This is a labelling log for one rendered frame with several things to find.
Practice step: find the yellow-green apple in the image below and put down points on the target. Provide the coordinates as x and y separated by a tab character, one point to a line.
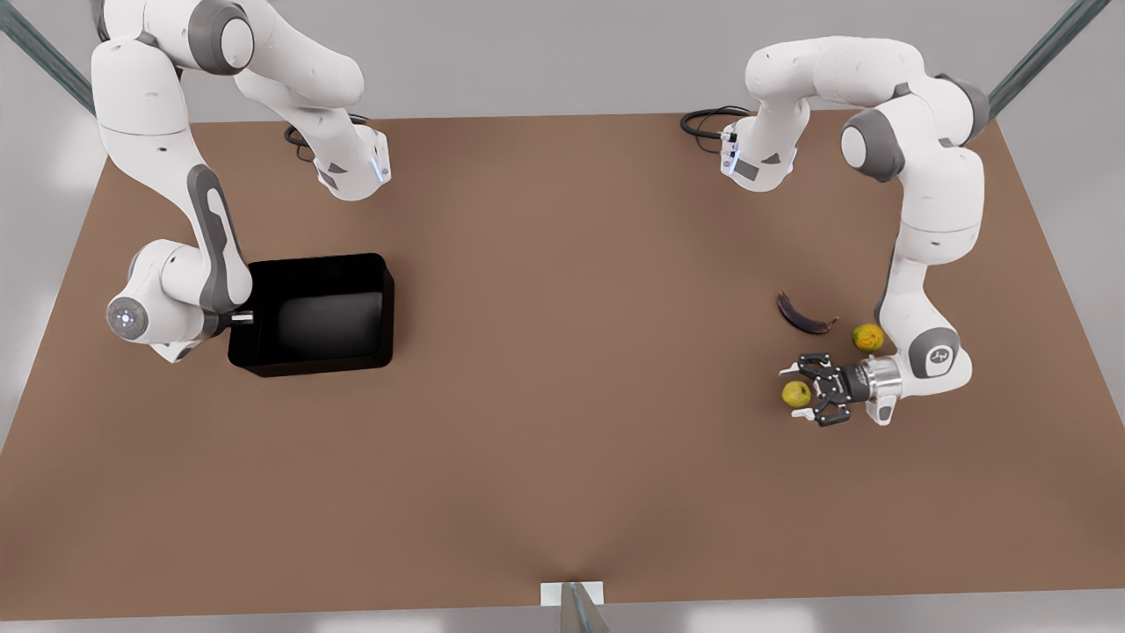
796	394

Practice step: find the black storage box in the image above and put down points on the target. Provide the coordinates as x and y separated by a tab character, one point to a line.
321	315

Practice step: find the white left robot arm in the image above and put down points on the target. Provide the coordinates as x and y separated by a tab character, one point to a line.
940	193

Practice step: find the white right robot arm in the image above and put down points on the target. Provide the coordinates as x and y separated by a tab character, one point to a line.
141	105

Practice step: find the dark overripe banana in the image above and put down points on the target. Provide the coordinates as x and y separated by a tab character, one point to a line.
802	316

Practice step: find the yellow-orange round fruit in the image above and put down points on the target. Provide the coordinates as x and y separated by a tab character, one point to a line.
868	337

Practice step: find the silver frame post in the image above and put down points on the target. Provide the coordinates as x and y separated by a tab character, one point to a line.
48	57
1046	53
584	614

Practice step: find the white post foot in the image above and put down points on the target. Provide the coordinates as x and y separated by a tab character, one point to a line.
552	593

